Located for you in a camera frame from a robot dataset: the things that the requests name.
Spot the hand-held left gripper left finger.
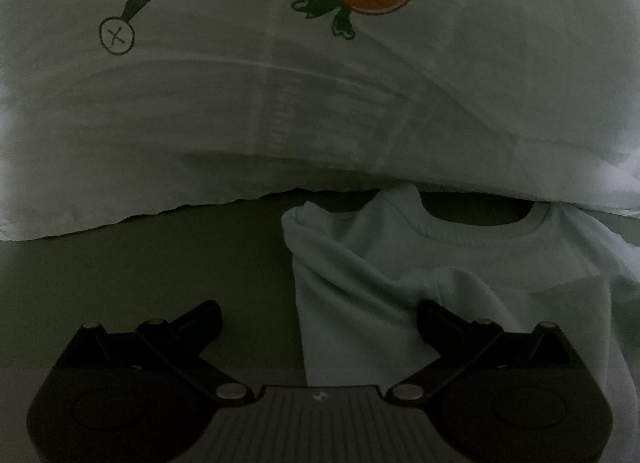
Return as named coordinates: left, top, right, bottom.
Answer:
left=60, top=299, right=257, bottom=405

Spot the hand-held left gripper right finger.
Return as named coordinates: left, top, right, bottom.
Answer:
left=384, top=299, right=582, bottom=405

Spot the white t-shirt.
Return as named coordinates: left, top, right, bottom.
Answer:
left=281, top=183, right=640, bottom=446

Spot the white carrot print pillow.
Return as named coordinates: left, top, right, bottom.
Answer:
left=0, top=0, right=640, bottom=244

